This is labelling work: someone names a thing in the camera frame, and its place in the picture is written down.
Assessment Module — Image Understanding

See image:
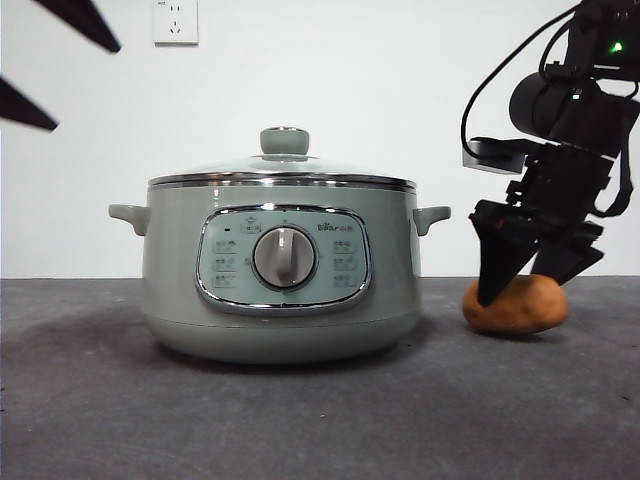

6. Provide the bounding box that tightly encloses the brown potato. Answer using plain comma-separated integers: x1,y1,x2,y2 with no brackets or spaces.
461,274,570,337

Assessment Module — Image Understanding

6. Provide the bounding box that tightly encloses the glass lid with green knob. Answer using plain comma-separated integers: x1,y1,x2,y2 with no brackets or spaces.
148,126,419,190

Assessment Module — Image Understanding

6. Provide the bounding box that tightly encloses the pale green electric cooking pot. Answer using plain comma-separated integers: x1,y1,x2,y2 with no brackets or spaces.
107,173,452,365

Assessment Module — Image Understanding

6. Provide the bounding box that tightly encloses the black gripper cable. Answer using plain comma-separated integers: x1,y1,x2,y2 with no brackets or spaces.
593,74,640,217

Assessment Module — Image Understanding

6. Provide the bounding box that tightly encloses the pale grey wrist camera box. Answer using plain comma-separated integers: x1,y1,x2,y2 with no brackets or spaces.
462,138,527,174

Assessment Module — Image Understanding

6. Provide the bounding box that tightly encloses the white wall socket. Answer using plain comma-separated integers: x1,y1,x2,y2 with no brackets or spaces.
152,0,200,48

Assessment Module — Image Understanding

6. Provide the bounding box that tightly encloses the black camera cable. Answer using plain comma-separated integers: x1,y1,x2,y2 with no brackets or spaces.
460,0,585,157

